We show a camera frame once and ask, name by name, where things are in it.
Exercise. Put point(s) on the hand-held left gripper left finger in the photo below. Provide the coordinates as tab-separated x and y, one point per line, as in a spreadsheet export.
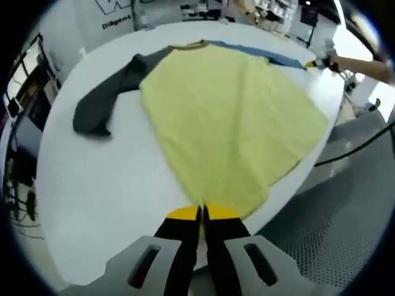
172	253

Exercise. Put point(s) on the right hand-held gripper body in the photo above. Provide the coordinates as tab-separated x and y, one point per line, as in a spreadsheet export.
327	49

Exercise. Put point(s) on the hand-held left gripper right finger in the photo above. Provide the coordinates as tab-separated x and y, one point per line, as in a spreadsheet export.
228	256

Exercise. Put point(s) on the yellow black blue garment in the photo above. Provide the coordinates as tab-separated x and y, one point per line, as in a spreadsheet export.
222	108

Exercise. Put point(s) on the black chair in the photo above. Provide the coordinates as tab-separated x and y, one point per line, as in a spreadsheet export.
309	18

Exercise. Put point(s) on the grey mesh chair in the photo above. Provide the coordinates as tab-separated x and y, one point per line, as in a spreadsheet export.
333	231

